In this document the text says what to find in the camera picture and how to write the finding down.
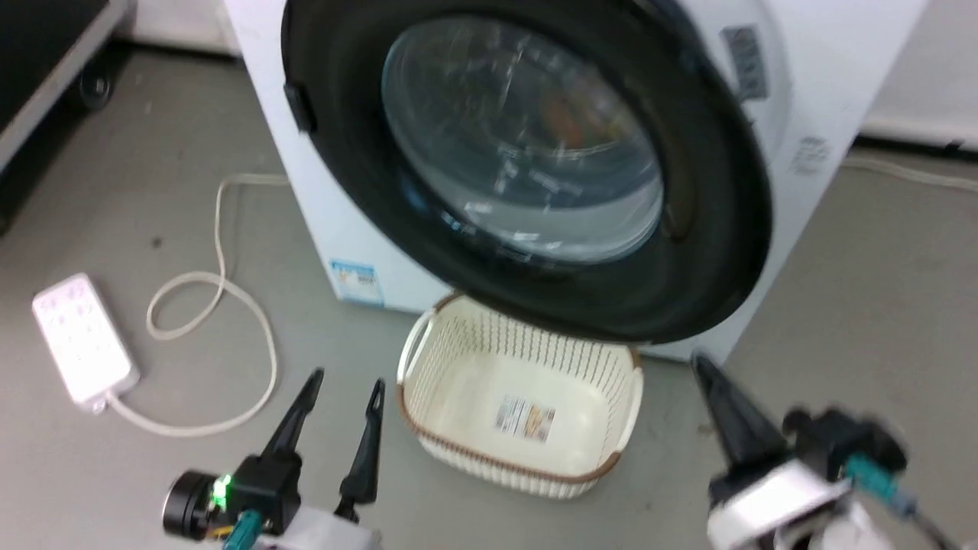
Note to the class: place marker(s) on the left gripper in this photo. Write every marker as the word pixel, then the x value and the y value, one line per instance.
pixel 271 489

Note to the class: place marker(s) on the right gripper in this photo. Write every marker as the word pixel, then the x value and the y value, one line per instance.
pixel 779 500

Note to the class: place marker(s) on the round black glass washer door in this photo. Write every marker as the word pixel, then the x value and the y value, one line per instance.
pixel 710 229

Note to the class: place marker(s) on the white front-load washing machine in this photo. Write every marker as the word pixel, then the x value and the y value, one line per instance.
pixel 336 206

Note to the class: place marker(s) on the cream plastic laundry basket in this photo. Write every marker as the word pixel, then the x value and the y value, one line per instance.
pixel 481 382

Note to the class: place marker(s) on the blue energy label sticker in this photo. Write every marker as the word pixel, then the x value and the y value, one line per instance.
pixel 356 281

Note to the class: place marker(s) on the printed barcode label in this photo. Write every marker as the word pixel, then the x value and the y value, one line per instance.
pixel 526 418

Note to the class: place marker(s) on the white power strip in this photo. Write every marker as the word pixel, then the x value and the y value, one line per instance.
pixel 80 340

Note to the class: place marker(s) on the small pale printed sticker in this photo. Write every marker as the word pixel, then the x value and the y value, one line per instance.
pixel 810 155

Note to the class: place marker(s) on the grey rectangular info sticker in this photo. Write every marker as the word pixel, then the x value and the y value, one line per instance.
pixel 745 61

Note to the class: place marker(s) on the black caster wheel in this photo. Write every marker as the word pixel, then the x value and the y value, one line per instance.
pixel 97 88

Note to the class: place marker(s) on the black table with grey edge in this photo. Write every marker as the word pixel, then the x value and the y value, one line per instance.
pixel 30 53

